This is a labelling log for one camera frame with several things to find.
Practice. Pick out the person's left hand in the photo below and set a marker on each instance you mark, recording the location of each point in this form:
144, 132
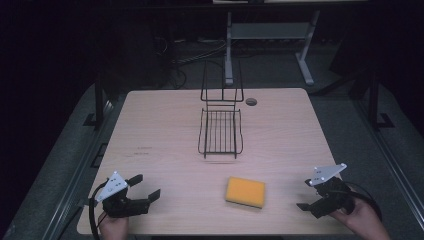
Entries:
113, 228

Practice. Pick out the person's right hand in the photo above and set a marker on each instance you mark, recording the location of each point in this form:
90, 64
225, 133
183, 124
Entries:
365, 223

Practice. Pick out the grey metal desk frame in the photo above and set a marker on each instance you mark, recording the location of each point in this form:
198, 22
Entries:
266, 30

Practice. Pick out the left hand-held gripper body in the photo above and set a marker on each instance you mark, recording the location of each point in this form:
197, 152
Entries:
116, 203

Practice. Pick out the black metal stand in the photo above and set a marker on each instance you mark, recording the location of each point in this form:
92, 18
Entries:
99, 100
374, 100

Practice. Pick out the aluminium frame rail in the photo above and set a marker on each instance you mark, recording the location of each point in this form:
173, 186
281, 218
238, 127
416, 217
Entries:
78, 173
393, 160

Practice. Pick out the yellow sponge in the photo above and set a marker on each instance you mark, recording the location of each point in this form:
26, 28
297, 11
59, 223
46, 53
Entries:
245, 191

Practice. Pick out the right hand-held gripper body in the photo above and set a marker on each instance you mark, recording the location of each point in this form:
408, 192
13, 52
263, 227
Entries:
333, 195

